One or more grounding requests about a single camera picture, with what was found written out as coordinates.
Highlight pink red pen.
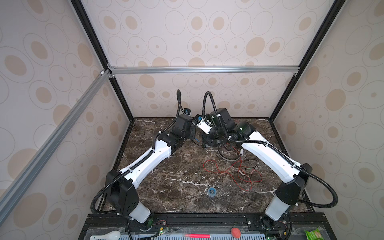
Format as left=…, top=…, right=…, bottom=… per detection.
left=184, top=234, right=211, bottom=239

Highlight blue tape roll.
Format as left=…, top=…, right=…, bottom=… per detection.
left=207, top=187, right=217, bottom=198

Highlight green snack packet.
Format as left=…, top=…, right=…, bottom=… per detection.
left=305, top=229, right=324, bottom=240

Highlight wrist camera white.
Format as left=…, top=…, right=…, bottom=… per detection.
left=183, top=108, right=192, bottom=116
left=197, top=119, right=213, bottom=135

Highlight red headphone cable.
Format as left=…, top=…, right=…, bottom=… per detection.
left=202, top=143, right=265, bottom=193

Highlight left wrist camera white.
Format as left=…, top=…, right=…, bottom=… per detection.
left=183, top=108, right=192, bottom=116

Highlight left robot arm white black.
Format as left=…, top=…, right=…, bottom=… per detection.
left=91, top=90, right=195, bottom=225

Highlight white headphones black pads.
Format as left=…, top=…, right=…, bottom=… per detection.
left=218, top=145, right=241, bottom=162

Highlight black headphones blue headband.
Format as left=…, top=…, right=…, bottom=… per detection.
left=191, top=114, right=208, bottom=149

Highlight horizontal aluminium rail back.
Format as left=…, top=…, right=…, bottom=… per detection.
left=111, top=66, right=300, bottom=75

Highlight red ball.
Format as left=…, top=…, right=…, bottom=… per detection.
left=231, top=228, right=242, bottom=239

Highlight diagonal aluminium rail left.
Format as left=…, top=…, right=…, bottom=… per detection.
left=1, top=69, right=112, bottom=225

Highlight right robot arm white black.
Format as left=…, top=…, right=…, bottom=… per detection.
left=198, top=91, right=339, bottom=222

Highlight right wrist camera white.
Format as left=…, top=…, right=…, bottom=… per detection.
left=197, top=119, right=213, bottom=135

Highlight white plastic handle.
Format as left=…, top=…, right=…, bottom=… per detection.
left=90, top=231, right=121, bottom=240

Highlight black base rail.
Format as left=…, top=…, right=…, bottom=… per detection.
left=78, top=213, right=336, bottom=240

